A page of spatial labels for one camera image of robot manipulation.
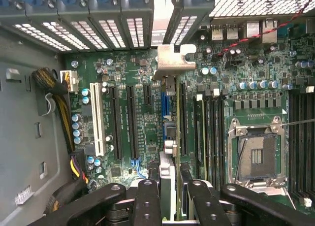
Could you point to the metal socket cover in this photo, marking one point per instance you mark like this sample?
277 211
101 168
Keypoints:
270 189

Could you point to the silver computer tower case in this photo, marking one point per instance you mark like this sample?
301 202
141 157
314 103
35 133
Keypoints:
24 112

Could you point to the thin metal locking lever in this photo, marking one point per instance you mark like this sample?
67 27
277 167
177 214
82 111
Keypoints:
300 122

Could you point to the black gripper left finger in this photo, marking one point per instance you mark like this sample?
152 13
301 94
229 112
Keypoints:
146 203

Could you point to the CPU socket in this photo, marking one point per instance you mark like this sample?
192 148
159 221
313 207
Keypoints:
258 157

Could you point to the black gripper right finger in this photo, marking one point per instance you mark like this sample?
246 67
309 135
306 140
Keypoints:
206 203

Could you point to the white expansion slot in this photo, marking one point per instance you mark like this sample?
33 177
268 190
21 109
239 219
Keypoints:
98 117

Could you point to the green motherboard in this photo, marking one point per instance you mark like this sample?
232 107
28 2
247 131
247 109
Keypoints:
137 73

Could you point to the blue expansion slot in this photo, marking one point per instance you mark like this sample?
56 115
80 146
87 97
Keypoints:
166 105

